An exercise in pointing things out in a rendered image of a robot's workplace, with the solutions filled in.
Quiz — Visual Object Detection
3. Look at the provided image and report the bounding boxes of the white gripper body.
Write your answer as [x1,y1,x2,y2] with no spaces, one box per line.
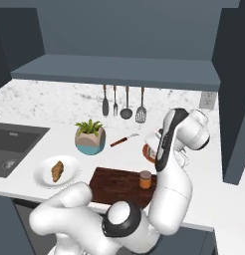
[144,129,162,149]

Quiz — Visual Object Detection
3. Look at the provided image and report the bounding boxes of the brown jar with lid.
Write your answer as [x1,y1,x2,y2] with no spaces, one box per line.
[139,170,152,190]

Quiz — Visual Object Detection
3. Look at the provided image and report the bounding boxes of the dark wooden cutting board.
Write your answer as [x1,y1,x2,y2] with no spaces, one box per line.
[89,166,158,210]

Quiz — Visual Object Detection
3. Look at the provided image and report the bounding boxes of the dark grey cabinet door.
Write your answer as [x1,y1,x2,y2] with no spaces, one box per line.
[211,0,245,186]

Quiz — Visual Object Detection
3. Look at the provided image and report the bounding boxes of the brown croissant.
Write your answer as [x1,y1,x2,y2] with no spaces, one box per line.
[51,160,65,183]

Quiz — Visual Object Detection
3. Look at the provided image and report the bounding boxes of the reddish brown round pastry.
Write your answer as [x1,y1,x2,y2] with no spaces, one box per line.
[141,142,158,164]

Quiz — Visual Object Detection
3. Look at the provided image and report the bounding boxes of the hanging slotted spatula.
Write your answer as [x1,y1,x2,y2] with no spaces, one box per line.
[134,87,148,125]

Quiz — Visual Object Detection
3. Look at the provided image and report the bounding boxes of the hanging dark ladle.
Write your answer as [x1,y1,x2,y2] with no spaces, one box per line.
[120,86,133,121]

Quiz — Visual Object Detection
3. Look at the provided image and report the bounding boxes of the hanging metal fork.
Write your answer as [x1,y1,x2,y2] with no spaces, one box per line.
[112,85,120,117]

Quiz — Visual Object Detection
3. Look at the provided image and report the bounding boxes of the hanging dark spoon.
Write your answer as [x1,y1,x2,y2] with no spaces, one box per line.
[102,84,111,118]

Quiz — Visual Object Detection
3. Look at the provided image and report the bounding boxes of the green plant in pot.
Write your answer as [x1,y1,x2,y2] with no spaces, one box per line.
[74,119,107,156]

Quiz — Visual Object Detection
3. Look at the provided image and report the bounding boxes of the white round plate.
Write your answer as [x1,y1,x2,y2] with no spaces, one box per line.
[33,154,83,189]

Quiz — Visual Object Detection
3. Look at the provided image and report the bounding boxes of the dark grey sink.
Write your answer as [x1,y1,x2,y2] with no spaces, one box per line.
[0,122,51,179]

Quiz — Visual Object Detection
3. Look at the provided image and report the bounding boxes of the dark grey base cabinets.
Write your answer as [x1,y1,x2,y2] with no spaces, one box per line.
[0,193,218,255]

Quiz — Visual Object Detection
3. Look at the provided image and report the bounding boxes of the grey wall socket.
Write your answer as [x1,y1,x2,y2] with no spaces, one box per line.
[198,91,218,111]

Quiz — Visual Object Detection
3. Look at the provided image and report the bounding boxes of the blue grey wall cabinet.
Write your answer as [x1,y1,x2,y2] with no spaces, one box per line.
[9,0,242,93]

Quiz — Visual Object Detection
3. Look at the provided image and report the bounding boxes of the dark grey wall cabinet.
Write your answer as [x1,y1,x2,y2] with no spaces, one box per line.
[0,6,47,93]

